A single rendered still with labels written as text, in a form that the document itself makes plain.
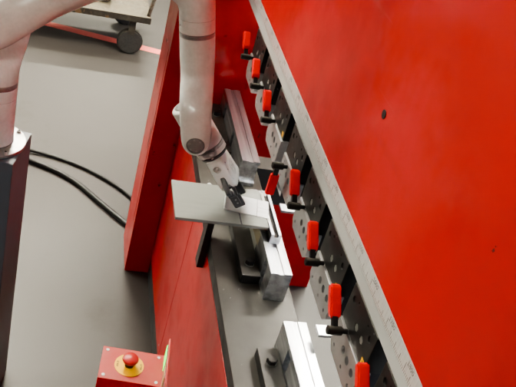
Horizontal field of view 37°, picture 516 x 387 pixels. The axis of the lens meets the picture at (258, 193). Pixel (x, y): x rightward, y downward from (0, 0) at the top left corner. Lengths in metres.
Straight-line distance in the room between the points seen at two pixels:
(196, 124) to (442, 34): 0.82
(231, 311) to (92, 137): 2.42
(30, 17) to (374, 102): 0.90
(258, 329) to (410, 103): 0.86
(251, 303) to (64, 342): 1.18
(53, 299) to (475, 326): 2.35
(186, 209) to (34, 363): 1.11
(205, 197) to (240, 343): 0.46
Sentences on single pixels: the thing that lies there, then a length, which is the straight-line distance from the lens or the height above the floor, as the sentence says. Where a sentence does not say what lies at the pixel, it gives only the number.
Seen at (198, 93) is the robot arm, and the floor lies 1.34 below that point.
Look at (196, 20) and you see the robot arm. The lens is 1.90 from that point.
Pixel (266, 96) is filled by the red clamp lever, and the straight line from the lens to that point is 2.11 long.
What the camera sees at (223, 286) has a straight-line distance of 2.08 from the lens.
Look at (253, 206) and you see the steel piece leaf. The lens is 2.19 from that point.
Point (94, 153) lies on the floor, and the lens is 4.15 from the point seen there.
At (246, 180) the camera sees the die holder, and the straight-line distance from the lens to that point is 2.51.
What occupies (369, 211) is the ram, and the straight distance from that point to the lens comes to 1.44.
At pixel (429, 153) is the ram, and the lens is 1.26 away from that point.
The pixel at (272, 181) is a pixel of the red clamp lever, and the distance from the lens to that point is 1.94.
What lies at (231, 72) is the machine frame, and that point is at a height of 1.01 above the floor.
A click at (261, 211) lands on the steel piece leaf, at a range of 2.18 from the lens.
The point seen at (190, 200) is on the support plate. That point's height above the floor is 1.00.
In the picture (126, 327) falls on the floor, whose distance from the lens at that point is 3.16.
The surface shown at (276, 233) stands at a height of 0.99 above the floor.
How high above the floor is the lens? 2.19
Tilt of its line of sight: 32 degrees down
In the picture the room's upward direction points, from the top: 17 degrees clockwise
